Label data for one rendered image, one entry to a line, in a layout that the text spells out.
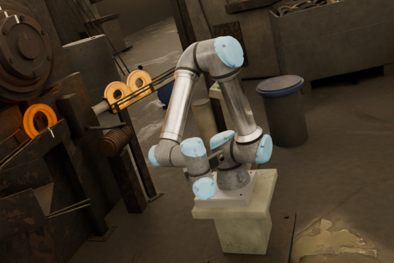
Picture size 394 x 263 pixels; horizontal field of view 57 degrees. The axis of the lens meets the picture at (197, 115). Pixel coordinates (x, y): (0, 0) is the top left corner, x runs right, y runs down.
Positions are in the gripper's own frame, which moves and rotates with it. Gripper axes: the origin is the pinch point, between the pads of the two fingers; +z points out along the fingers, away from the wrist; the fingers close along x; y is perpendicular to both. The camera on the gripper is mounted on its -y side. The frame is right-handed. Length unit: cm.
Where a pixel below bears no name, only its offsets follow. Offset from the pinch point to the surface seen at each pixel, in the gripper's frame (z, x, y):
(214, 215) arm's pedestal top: -4.6, 27.6, 1.2
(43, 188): -3, -7, 61
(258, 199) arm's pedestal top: -6.5, 26.0, -18.2
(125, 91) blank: 74, -22, 26
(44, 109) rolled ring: 45, -30, 64
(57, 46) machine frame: 84, -58, 56
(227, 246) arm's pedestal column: 2.8, 49.1, -0.4
